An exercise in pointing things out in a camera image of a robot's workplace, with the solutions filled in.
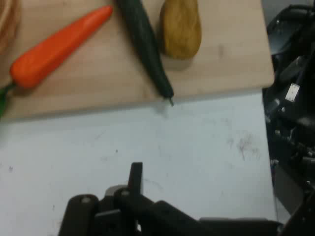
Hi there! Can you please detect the wooden cutting board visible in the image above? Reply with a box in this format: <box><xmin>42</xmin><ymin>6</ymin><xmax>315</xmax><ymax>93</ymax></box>
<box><xmin>0</xmin><ymin>0</ymin><xmax>275</xmax><ymax>121</ymax></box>

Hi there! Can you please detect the orange carrot with green leaves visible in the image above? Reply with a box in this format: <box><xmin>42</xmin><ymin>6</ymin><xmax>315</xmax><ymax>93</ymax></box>
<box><xmin>0</xmin><ymin>4</ymin><xmax>114</xmax><ymax>119</ymax></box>

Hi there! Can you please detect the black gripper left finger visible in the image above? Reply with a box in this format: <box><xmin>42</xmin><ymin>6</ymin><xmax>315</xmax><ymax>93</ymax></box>
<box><xmin>58</xmin><ymin>193</ymin><xmax>123</xmax><ymax>236</ymax></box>

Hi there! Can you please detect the brown potato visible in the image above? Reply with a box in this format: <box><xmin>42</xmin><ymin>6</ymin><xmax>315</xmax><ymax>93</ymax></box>
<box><xmin>158</xmin><ymin>0</ymin><xmax>203</xmax><ymax>59</ymax></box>

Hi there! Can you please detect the long dark green cucumber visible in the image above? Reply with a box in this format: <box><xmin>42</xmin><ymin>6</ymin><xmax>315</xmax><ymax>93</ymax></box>
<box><xmin>115</xmin><ymin>0</ymin><xmax>175</xmax><ymax>107</ymax></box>

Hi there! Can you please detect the black metal equipment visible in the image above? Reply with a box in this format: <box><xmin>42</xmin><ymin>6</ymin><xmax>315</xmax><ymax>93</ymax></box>
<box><xmin>261</xmin><ymin>4</ymin><xmax>315</xmax><ymax>236</ymax></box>

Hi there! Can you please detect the woven wicker basket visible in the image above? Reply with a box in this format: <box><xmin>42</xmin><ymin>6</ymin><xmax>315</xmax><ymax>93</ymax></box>
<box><xmin>0</xmin><ymin>0</ymin><xmax>21</xmax><ymax>59</ymax></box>

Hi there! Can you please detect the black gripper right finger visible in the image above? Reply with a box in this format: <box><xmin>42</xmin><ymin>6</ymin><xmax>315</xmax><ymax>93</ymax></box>
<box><xmin>114</xmin><ymin>162</ymin><xmax>205</xmax><ymax>236</ymax></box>

